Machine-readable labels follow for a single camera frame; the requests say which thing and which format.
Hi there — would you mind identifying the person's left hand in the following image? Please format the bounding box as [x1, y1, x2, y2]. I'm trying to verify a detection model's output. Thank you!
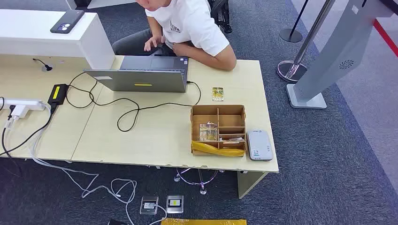
[172, 42, 188, 57]

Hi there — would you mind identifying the person's right hand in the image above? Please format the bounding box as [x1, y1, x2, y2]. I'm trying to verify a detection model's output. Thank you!
[144, 36, 166, 52]

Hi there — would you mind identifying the yellow patterned ID card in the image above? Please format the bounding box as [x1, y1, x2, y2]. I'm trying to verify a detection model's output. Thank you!
[212, 87, 224, 102]

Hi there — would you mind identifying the person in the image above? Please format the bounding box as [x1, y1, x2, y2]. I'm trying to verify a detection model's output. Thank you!
[112, 0, 237, 71]

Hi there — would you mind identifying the patterned key card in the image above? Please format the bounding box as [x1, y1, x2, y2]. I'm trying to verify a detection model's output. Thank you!
[199, 121, 219, 142]

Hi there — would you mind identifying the grey card reader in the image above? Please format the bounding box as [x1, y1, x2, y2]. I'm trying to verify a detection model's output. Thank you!
[246, 129, 274, 162]

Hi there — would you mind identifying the grey laptop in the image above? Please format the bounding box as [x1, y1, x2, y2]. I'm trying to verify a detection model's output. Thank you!
[83, 56, 189, 93]

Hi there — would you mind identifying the white furniture panel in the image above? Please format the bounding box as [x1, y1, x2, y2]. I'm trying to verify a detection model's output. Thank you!
[65, 0, 138, 10]

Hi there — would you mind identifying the cardboard divider box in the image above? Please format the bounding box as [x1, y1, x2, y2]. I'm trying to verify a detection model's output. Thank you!
[190, 105, 248, 158]

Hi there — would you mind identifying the black smartphone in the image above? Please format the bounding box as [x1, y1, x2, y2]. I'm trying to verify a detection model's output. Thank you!
[50, 9, 85, 34]

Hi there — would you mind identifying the beige desk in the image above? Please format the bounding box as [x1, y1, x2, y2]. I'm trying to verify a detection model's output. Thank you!
[70, 56, 280, 199]
[0, 54, 125, 162]

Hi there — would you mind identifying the white counter riser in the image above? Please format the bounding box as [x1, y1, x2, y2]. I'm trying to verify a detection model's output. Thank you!
[0, 9, 116, 70]

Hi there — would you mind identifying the black power adapter yellow label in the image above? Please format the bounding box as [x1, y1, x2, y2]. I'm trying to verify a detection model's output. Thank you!
[47, 83, 69, 106]

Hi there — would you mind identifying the chrome stool base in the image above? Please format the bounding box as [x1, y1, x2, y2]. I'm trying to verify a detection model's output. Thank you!
[173, 168, 225, 195]

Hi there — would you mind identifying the white power strip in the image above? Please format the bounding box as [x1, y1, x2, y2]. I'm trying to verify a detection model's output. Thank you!
[0, 98, 46, 112]

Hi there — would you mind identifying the white charger plug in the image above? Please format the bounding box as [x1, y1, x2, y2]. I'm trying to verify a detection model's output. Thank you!
[11, 105, 30, 119]

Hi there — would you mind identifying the silver floor socket yellow label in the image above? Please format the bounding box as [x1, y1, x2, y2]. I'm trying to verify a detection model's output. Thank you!
[166, 195, 184, 214]

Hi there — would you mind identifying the grey kiosk stand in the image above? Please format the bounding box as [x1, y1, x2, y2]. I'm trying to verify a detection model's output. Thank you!
[286, 0, 396, 110]

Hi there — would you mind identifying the silver floor socket white plug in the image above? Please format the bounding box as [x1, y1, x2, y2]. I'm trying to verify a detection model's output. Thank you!
[139, 195, 159, 216]

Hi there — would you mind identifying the yellow tape strip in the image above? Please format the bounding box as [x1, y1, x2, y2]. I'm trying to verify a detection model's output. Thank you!
[161, 217, 247, 225]

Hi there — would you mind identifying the red barrier belt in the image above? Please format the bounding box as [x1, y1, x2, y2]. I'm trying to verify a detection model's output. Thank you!
[373, 19, 398, 58]

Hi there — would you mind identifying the black laptop charger cable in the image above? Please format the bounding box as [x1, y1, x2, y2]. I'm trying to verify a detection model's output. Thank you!
[66, 72, 202, 133]

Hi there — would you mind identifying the desk grommet with black cable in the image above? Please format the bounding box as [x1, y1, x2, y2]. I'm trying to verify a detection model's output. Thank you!
[32, 58, 54, 73]

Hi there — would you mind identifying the black stanchion post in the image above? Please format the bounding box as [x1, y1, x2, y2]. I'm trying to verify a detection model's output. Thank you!
[279, 0, 310, 43]

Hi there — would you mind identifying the chrome stanchion post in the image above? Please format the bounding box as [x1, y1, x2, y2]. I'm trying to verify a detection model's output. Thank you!
[276, 0, 337, 84]

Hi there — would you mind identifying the black adapter mains cord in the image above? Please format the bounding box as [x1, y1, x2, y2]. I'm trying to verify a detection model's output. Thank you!
[0, 103, 59, 158]

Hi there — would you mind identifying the white floor cable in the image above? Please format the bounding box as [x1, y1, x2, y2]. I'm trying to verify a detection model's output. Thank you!
[28, 102, 168, 225]

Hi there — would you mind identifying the thin black cable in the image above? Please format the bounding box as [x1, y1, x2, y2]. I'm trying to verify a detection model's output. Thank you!
[0, 105, 24, 178]

